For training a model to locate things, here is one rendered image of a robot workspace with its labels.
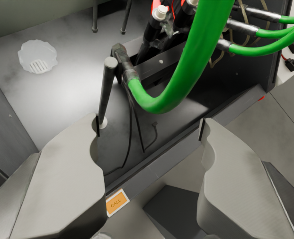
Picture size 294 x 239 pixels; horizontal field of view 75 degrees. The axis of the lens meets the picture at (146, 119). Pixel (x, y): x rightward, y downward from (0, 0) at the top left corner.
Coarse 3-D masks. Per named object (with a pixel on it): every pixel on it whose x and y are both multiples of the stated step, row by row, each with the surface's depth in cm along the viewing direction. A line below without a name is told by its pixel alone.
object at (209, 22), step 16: (208, 0) 8; (224, 0) 7; (208, 16) 8; (224, 16) 8; (192, 32) 9; (208, 32) 8; (192, 48) 9; (208, 48) 9; (192, 64) 9; (176, 80) 11; (192, 80) 10; (144, 96) 18; (160, 96) 13; (176, 96) 12; (160, 112) 14
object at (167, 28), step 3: (165, 21) 33; (162, 24) 33; (165, 24) 33; (168, 24) 33; (162, 27) 33; (165, 27) 33; (168, 27) 33; (165, 30) 32; (168, 30) 33; (171, 30) 33; (168, 33) 32; (171, 33) 33; (168, 36) 33
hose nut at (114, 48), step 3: (114, 45) 28; (117, 45) 27; (120, 45) 27; (114, 48) 27; (117, 48) 27; (120, 48) 27; (123, 48) 27; (114, 51) 27; (126, 51) 28; (114, 57) 28
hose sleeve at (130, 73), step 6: (114, 54) 27; (120, 54) 26; (126, 54) 26; (126, 60) 24; (126, 66) 23; (132, 66) 24; (126, 72) 22; (132, 72) 22; (126, 78) 22; (132, 78) 22; (138, 78) 22; (126, 84) 22
